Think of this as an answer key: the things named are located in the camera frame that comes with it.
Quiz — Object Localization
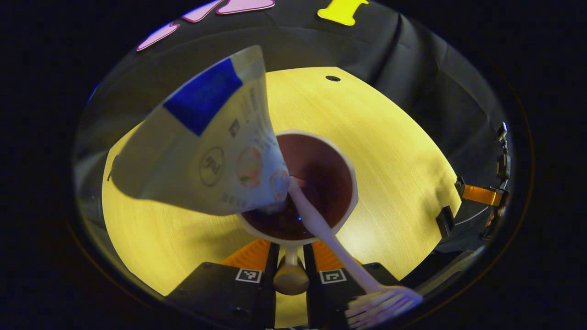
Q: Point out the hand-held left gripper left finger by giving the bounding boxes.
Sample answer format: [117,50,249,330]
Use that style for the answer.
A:
[164,238,280,330]

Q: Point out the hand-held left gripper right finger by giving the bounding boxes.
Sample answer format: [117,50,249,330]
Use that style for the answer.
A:
[303,241,400,330]

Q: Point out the white toothbrush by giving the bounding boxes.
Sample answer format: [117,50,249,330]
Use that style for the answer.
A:
[288,176,423,330]

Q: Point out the beige cup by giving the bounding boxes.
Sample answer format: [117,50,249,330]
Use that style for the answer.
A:
[236,130,359,296]

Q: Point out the white toothpaste tube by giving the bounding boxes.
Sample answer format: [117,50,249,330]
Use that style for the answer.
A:
[111,44,291,216]

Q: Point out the wooden desktop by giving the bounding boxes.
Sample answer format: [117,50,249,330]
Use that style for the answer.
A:
[101,67,462,328]

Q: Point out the black desk clamp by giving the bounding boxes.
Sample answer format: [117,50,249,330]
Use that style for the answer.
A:
[436,206,456,238]

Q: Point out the black backdrop cloth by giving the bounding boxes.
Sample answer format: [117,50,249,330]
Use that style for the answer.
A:
[73,0,509,257]

